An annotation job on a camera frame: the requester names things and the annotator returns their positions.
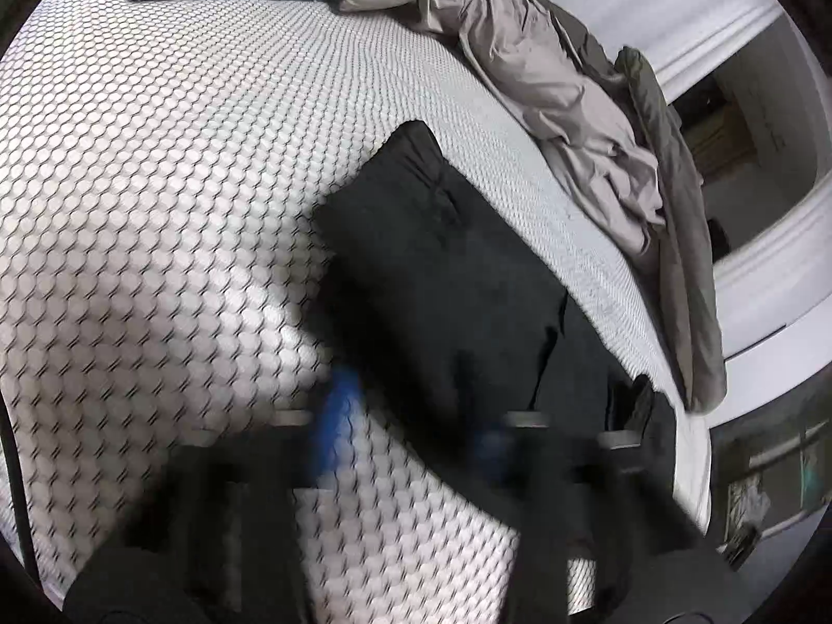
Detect wooden cabinet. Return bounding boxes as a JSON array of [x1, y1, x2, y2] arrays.
[[681, 102, 760, 184]]

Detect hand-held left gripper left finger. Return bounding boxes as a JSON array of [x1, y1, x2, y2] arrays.
[[130, 367, 366, 556]]

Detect taupe and olive duvet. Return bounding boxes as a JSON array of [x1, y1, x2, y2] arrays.
[[338, 0, 729, 413]]

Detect white door frame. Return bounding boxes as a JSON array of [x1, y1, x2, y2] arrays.
[[640, 0, 832, 426]]

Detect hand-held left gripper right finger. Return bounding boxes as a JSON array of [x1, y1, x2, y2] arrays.
[[468, 406, 712, 556]]

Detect black pants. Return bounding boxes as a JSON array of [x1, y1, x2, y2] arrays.
[[310, 120, 683, 488]]

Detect white patterned mattress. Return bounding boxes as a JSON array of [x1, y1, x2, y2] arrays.
[[0, 0, 712, 618]]

